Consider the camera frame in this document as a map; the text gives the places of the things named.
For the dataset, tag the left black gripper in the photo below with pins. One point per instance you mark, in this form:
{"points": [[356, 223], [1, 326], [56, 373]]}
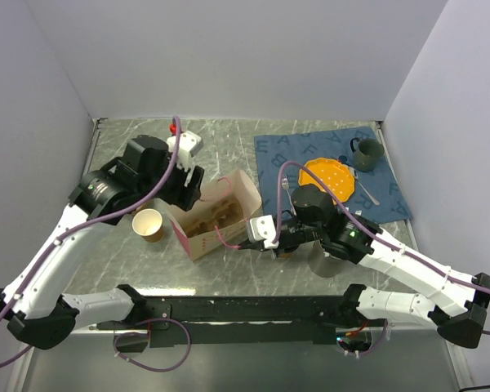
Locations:
{"points": [[184, 197]]}

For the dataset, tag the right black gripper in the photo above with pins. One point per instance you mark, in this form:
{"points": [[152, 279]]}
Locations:
{"points": [[259, 245]]}

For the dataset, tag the pink cream paper gift bag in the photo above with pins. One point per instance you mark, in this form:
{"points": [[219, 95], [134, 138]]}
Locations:
{"points": [[236, 183]]}

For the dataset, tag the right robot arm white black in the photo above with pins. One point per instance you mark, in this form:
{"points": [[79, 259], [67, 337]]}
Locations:
{"points": [[453, 303]]}

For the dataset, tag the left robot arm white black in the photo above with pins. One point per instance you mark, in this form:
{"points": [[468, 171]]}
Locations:
{"points": [[37, 310]]}

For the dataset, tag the silver fork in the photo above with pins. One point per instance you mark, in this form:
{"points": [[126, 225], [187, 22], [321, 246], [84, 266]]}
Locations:
{"points": [[286, 187]]}

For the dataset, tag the grey cylindrical straw holder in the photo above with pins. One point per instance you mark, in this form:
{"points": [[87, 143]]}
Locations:
{"points": [[323, 264]]}

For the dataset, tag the orange dotted plate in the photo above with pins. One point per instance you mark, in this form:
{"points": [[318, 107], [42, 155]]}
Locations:
{"points": [[335, 175]]}

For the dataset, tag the silver spoon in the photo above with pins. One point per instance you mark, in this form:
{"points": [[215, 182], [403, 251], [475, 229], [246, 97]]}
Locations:
{"points": [[343, 159]]}

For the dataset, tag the blue lettered cloth placemat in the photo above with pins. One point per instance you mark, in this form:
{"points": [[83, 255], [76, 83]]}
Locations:
{"points": [[376, 195]]}

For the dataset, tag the dark green mug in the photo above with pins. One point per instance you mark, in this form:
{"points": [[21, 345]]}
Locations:
{"points": [[366, 153]]}

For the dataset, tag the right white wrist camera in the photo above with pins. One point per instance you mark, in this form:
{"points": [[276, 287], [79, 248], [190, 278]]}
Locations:
{"points": [[261, 232]]}

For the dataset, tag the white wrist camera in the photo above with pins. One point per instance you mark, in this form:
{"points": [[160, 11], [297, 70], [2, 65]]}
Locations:
{"points": [[261, 232], [190, 144]]}

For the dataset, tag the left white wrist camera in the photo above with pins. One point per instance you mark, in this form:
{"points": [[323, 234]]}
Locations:
{"points": [[190, 144]]}

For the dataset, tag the black mounting base rail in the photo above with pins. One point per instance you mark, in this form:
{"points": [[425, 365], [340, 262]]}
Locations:
{"points": [[244, 319]]}

